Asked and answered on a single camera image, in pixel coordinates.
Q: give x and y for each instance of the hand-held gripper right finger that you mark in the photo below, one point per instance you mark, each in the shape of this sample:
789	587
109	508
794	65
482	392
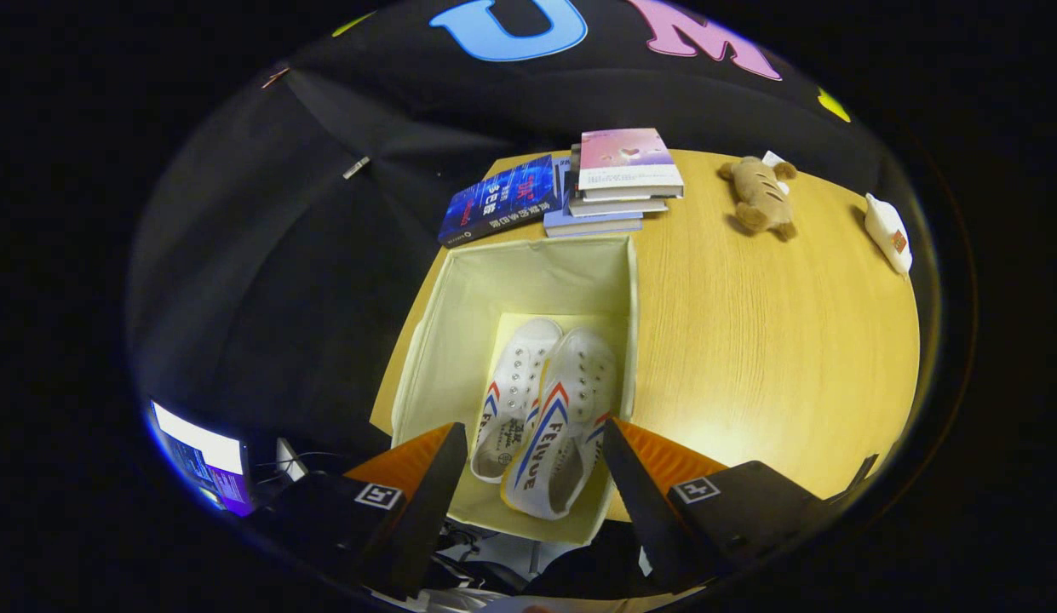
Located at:
639	502

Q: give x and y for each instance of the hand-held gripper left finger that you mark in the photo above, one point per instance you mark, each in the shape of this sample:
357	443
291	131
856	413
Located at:
426	511

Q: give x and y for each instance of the white canvas shoe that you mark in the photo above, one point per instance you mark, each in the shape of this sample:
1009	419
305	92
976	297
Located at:
579	383
519	366

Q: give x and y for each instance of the green fabric storage box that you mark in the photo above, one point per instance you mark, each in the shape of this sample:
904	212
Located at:
460	340

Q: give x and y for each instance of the laptop with lit screen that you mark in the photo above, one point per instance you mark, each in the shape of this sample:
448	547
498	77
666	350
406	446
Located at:
204	451

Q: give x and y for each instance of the black backdrop cloth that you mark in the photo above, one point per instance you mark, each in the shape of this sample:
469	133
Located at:
324	255

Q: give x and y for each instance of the pale blue book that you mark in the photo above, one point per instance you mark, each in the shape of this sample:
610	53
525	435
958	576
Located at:
592	226

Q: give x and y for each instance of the grey cover book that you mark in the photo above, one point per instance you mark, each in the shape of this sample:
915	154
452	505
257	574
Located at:
617	207

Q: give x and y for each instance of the dark blue book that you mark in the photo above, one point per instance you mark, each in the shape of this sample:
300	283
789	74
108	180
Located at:
498	200

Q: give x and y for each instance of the brown plush toy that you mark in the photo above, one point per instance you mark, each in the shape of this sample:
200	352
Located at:
762	200

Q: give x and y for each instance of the silver clip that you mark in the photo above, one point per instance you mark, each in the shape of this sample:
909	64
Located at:
356	167

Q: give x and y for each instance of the white pouch with red label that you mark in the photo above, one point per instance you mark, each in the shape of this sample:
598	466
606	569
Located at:
886	234

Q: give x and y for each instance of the red clip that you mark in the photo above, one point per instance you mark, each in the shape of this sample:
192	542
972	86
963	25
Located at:
274	77

